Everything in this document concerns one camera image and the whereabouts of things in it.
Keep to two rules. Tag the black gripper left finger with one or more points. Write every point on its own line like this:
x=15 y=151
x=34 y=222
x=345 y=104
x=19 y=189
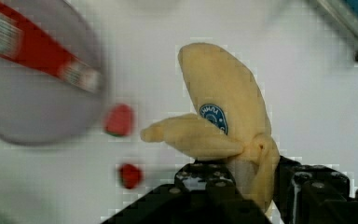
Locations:
x=202 y=193

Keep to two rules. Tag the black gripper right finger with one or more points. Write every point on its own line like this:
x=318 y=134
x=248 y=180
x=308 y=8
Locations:
x=313 y=194

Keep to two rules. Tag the peeled toy banana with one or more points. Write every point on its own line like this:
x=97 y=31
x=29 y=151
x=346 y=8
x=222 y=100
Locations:
x=230 y=124

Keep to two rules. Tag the toy strawberry near mug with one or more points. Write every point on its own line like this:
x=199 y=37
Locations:
x=130 y=176

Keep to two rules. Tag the toy strawberry near plate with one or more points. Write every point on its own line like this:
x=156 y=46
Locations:
x=119 y=120

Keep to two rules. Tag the lilac plate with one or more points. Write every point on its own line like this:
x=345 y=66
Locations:
x=37 y=108

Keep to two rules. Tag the red ketchup bottle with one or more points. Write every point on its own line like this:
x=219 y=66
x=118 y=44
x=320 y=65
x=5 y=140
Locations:
x=24 y=43

